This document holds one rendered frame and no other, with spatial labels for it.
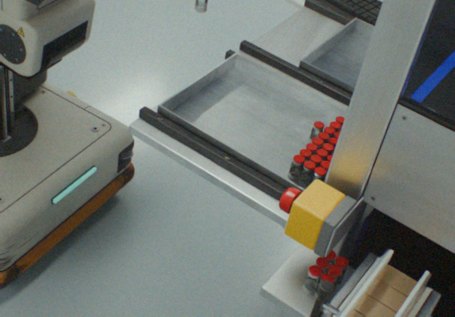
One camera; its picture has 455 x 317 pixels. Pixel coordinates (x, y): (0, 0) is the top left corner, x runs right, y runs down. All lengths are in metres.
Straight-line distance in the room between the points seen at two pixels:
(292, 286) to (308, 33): 0.76
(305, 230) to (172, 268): 1.24
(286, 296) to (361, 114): 0.31
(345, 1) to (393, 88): 1.05
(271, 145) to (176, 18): 2.08
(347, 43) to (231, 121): 0.44
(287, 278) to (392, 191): 0.22
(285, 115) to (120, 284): 0.96
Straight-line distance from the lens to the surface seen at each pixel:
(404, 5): 0.98
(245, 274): 2.34
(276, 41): 1.72
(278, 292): 1.17
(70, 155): 2.23
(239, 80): 1.56
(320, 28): 1.80
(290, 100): 1.54
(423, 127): 1.04
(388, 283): 1.17
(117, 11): 3.43
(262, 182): 1.31
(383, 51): 1.02
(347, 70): 1.67
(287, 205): 1.13
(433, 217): 1.11
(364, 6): 2.07
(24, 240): 2.12
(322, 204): 1.10
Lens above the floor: 1.78
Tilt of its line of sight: 40 degrees down
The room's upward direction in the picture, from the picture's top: 11 degrees clockwise
